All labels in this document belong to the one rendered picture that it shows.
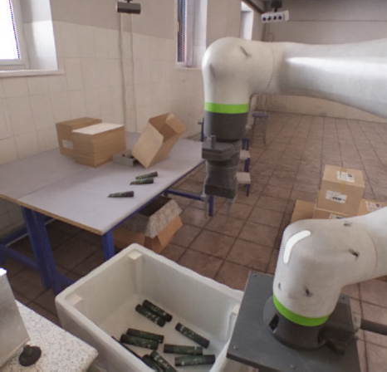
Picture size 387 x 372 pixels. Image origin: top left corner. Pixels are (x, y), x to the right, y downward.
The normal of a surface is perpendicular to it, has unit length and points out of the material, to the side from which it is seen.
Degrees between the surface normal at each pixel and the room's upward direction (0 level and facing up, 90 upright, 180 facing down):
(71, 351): 0
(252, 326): 0
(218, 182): 87
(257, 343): 0
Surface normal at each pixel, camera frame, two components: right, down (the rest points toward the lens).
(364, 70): -0.97, -0.11
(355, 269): 0.27, 0.31
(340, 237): 0.12, -0.80
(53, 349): 0.02, -0.92
